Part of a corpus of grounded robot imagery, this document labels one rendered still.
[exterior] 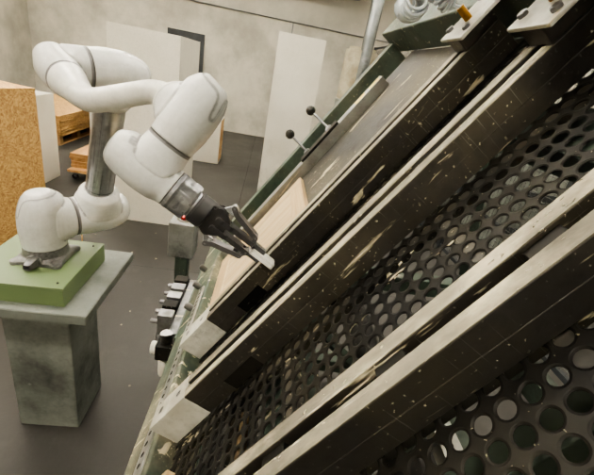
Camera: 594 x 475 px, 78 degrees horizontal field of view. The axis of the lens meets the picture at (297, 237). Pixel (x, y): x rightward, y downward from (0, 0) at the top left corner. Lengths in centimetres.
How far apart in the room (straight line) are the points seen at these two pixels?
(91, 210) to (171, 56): 225
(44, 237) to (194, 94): 100
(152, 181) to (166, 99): 17
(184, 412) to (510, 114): 81
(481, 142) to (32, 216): 144
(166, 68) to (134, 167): 287
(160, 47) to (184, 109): 288
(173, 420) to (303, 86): 456
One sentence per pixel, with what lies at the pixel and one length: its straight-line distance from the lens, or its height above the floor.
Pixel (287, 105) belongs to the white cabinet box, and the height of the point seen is 124.
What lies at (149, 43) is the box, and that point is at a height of 165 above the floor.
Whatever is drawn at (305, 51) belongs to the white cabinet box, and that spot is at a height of 189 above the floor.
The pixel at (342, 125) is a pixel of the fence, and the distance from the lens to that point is 146.
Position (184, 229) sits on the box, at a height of 91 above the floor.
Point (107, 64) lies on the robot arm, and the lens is 133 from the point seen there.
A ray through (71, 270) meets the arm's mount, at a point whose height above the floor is 83.
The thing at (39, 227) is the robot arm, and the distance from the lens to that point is 163.
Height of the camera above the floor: 167
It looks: 24 degrees down
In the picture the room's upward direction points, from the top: 11 degrees clockwise
